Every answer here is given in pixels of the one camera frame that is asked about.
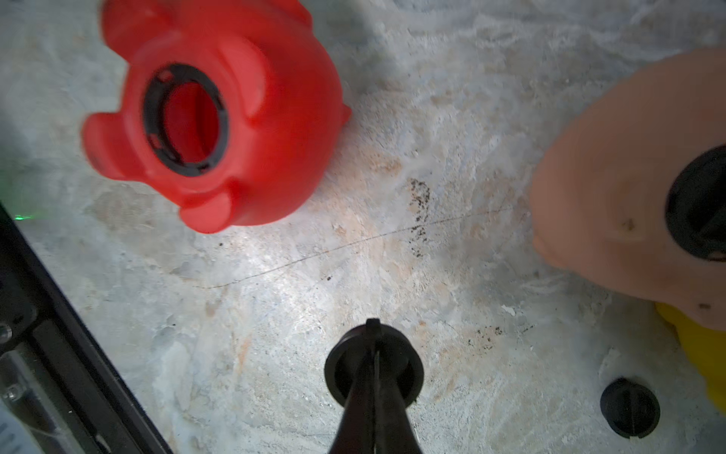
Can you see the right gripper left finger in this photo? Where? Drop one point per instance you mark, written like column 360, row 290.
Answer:
column 355, row 433

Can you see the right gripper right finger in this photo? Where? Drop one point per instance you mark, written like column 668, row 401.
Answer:
column 392, row 430

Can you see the black plug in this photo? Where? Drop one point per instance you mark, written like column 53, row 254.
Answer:
column 695, row 213
column 344, row 359
column 630, row 408

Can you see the pink piggy bank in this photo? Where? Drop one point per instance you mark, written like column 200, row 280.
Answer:
column 599, row 196

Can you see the yellow piggy bank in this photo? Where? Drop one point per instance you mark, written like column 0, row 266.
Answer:
column 705, row 349

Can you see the red piggy bank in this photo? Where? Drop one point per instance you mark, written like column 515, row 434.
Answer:
column 231, row 109

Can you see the black plug front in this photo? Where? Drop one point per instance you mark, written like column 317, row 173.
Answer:
column 695, row 213

